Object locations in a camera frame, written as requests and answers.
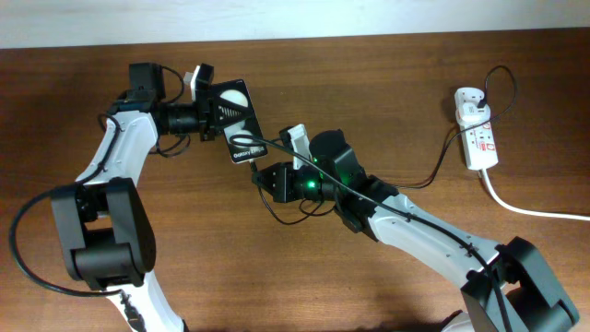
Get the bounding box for white power strip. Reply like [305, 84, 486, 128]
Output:
[459, 119, 498, 171]

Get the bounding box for white power strip cord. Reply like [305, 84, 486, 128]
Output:
[478, 168, 590, 222]

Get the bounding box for white charger adapter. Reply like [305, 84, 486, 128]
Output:
[454, 87, 490, 126]

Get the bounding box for black charging cable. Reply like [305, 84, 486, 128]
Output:
[248, 65, 519, 226]

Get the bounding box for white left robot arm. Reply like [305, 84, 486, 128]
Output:
[51, 63, 254, 331]

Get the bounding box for black Galaxy flip phone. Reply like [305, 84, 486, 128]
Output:
[214, 79, 268, 164]

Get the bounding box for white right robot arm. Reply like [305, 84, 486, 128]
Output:
[253, 130, 580, 331]

